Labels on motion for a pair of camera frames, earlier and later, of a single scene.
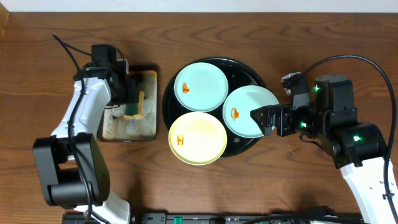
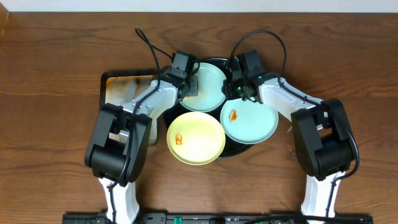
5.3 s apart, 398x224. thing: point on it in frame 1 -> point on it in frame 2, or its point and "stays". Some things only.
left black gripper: x=130 y=89 -> x=191 y=93
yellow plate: x=198 y=138 stays
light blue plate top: x=201 y=86 stays
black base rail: x=231 y=218 stays
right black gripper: x=285 y=111 -> x=231 y=94
